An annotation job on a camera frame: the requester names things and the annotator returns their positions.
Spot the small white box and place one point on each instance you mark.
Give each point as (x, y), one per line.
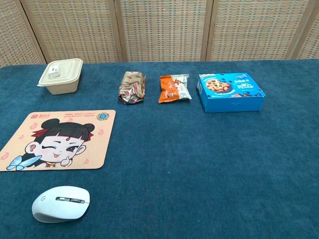
(54, 71)

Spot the silver red foil snack pack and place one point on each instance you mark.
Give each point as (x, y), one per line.
(132, 87)

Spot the cartoon girl mouse pad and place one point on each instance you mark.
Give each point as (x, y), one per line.
(104, 139)

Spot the blue cookie box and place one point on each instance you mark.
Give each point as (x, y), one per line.
(229, 99)

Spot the orange white snack packet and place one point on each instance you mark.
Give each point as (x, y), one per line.
(172, 89)

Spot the beige lidded food container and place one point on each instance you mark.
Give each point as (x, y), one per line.
(65, 84)

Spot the woven folding screen panel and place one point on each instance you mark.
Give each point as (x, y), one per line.
(254, 30)
(74, 30)
(164, 30)
(15, 37)
(309, 37)

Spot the blue table cloth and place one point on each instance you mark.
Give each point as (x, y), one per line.
(199, 161)

